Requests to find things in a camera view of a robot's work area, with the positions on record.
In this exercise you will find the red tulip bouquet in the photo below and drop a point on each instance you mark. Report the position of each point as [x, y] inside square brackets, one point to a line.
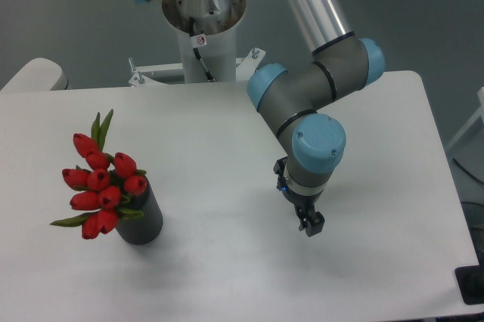
[107, 189]

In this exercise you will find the dark grey ribbed vase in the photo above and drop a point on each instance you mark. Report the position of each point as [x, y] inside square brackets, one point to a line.
[142, 229]

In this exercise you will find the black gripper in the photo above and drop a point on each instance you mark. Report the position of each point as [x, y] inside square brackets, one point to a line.
[303, 198]

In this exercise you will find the white frame at right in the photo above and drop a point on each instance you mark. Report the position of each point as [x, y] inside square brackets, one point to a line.
[469, 129]

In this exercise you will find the black device at table edge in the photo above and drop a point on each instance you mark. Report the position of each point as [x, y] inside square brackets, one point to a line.
[470, 283]

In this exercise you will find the white rounded chair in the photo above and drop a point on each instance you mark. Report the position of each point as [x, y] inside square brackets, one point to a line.
[40, 74]

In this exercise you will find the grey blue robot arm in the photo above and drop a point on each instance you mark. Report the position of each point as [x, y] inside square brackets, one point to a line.
[290, 103]

